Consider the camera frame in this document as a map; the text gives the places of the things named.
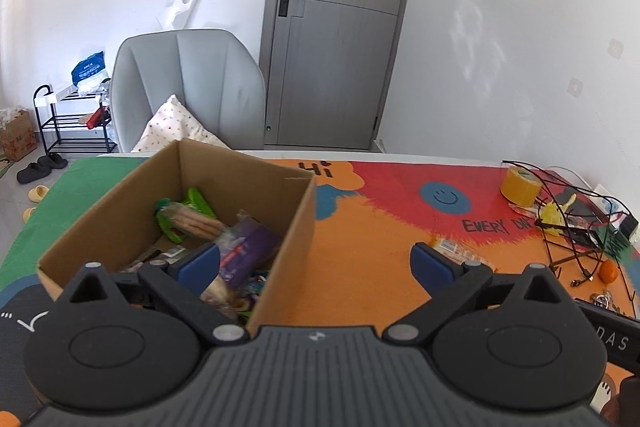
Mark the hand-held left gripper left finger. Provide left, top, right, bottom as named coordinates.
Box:
left=52, top=243, right=251, bottom=349

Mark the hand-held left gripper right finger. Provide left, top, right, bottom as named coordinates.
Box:
left=382, top=243, right=582, bottom=349

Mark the clear cookie packet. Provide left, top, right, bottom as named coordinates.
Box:
left=430, top=236, right=496, bottom=269

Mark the long purple snack packet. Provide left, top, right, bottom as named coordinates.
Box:
left=199, top=211, right=281, bottom=309

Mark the green cracker packet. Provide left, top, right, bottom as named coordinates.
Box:
left=153, top=199, right=227, bottom=241

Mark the key bunch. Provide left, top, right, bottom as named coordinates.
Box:
left=589, top=289, right=624, bottom=313

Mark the orange tangerine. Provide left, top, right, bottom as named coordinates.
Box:
left=598, top=260, right=621, bottom=284

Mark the colourful printed table mat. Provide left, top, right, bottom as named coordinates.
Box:
left=0, top=156, right=640, bottom=427

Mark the black charger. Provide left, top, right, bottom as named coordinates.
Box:
left=617, top=212, right=640, bottom=238

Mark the yellow tape roll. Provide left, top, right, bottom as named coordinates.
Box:
left=499, top=164, right=544, bottom=208

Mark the yellow plastic bag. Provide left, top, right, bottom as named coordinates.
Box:
left=537, top=194, right=581, bottom=236

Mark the white power strip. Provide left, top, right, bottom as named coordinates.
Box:
left=594, top=199, right=640, bottom=244

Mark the white dotted pillow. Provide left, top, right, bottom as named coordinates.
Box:
left=130, top=94, right=231, bottom=154

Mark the black slipper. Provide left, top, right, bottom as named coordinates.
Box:
left=16, top=161, right=51, bottom=184
left=37, top=152, right=69, bottom=170

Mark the red item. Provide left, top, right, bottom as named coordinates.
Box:
left=85, top=104, right=109, bottom=130

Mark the grey chair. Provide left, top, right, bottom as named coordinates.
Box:
left=109, top=28, right=267, bottom=153

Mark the black shoe rack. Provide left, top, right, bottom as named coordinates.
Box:
left=33, top=84, right=119, bottom=156

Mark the blue plastic bag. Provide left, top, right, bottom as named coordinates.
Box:
left=71, top=50, right=107, bottom=96

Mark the small cardboard box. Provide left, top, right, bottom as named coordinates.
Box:
left=0, top=106, right=39, bottom=163

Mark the grey door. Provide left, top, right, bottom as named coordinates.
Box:
left=259, top=0, right=421, bottom=152

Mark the black wire basket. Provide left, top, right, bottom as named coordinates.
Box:
left=502, top=159, right=640, bottom=304

